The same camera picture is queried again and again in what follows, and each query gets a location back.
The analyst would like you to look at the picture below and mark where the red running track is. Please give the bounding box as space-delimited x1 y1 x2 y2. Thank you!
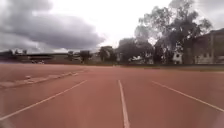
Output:
0 63 224 128

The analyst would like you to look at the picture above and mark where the large tall tree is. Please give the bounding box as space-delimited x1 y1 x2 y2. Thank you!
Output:
134 0 214 65

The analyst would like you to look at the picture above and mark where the row of trees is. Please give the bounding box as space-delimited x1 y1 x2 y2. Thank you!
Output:
66 37 155 65

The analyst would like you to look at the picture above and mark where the low long building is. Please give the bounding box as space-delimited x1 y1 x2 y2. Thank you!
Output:
0 49 81 65

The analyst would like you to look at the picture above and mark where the brown multi-storey building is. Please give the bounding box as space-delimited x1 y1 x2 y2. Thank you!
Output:
182 28 224 66

